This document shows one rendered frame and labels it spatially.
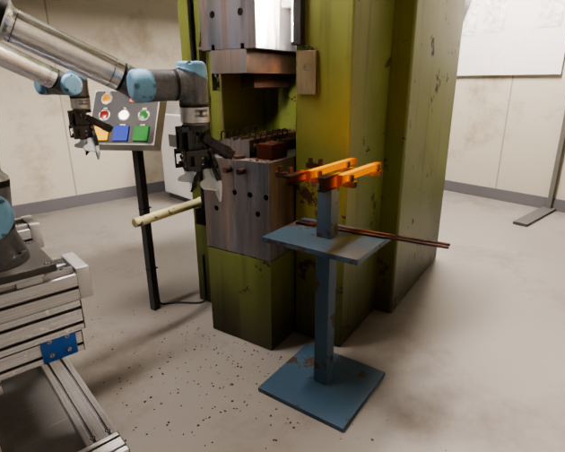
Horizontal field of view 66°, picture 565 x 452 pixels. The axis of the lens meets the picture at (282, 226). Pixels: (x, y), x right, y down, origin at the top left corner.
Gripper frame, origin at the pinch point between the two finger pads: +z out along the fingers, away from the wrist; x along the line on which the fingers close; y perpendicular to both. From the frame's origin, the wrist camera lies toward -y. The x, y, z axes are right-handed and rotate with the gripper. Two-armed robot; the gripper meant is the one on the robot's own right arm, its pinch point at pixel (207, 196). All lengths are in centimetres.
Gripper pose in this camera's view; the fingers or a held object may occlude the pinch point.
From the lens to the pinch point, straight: 122.5
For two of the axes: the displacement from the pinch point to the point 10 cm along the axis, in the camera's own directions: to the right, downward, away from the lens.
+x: 6.6, 2.4, -7.1
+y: -7.5, 2.2, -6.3
